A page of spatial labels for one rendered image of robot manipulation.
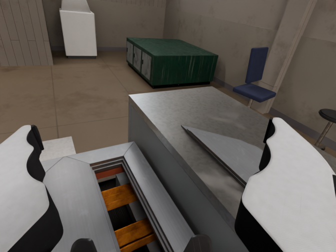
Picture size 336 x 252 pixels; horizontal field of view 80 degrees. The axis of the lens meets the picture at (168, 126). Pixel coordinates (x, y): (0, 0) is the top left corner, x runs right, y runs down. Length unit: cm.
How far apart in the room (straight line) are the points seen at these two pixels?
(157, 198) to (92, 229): 25
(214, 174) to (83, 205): 47
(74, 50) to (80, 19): 72
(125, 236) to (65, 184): 32
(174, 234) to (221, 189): 22
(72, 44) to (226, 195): 545
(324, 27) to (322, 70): 57
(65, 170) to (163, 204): 44
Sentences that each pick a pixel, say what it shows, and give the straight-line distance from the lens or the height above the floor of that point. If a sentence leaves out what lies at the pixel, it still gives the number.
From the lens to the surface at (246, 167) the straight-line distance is 74.
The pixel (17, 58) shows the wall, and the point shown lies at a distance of 537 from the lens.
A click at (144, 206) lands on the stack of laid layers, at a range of 85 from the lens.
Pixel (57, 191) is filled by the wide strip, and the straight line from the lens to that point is 90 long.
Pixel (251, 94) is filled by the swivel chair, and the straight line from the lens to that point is 313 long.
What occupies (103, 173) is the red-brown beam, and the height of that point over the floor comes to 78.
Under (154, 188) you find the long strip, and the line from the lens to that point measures 86.
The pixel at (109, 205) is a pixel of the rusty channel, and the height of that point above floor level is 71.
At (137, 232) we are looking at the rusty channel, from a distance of 97.
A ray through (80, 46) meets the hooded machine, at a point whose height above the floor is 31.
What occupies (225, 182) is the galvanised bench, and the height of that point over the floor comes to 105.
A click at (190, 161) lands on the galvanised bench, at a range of 72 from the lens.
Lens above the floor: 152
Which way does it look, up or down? 32 degrees down
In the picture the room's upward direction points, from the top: 8 degrees clockwise
